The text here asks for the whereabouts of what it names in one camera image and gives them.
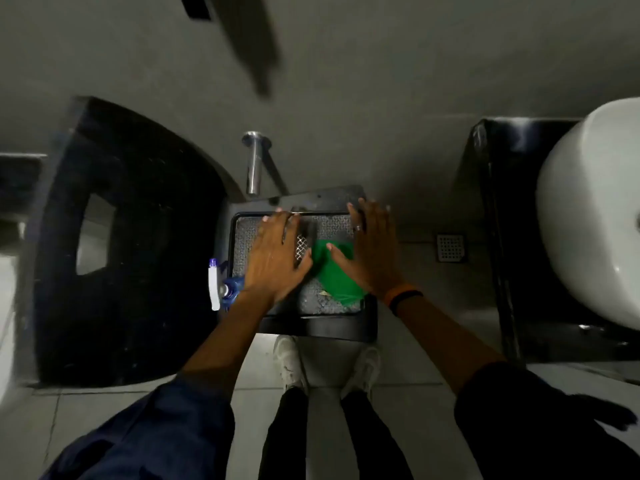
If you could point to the person's right hand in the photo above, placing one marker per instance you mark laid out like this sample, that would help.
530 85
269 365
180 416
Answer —
375 254

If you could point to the person's left hand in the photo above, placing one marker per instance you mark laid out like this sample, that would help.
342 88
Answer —
272 259

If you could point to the green cleaning cloth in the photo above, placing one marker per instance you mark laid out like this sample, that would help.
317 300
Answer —
340 282

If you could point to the person's right forearm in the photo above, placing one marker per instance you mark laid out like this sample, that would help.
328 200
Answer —
445 339

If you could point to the person's left forearm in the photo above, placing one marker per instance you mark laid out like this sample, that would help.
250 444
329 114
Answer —
225 339

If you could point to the person's left white shoe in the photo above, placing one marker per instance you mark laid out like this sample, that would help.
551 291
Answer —
289 362

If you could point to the person's white shoe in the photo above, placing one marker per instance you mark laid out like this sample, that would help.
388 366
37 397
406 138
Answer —
289 362
364 369

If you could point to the person's right white shoe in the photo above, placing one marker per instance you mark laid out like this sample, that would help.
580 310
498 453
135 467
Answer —
364 369

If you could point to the person's left navy sleeve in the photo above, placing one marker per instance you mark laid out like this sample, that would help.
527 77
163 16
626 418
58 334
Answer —
160 434

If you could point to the person's navy sleeve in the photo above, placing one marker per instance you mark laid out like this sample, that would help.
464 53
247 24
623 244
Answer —
160 434
530 429

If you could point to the person's right navy sleeve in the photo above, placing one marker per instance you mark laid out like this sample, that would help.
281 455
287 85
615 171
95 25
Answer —
530 429

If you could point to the orange wristband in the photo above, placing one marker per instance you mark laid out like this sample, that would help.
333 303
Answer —
397 290

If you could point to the metal mesh sink tray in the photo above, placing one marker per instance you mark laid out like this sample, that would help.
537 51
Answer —
340 227

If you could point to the black wristband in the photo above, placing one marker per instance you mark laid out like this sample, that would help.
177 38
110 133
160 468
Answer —
405 298

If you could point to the blue spray bottle white trigger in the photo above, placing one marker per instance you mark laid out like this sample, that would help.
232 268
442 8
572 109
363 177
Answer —
214 287

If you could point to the square metal floor drain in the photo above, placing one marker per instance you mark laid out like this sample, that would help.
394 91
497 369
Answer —
450 248

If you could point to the black mesh tray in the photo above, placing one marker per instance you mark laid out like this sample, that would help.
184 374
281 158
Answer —
320 329

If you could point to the black stone counter slab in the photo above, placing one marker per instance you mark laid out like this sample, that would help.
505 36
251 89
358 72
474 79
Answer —
150 304

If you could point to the black stone ledge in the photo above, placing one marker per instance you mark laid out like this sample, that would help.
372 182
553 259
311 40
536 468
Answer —
505 194

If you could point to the black trousers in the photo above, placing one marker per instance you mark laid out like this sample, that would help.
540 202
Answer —
282 439

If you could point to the white ceramic toilet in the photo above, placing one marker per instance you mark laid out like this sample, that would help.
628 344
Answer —
590 204

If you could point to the chrome wall faucet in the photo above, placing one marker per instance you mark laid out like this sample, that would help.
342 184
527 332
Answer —
255 164

